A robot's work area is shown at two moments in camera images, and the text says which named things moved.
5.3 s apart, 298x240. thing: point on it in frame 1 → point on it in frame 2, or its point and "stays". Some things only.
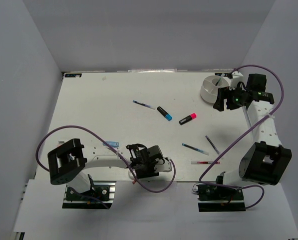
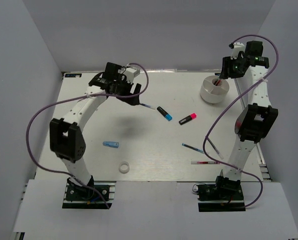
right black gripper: (225, 93) → (227, 63)
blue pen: (144, 104) stays
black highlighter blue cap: (167, 116) stays
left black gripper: (151, 172) → (133, 100)
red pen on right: (201, 162) stays
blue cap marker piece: (112, 144) stays
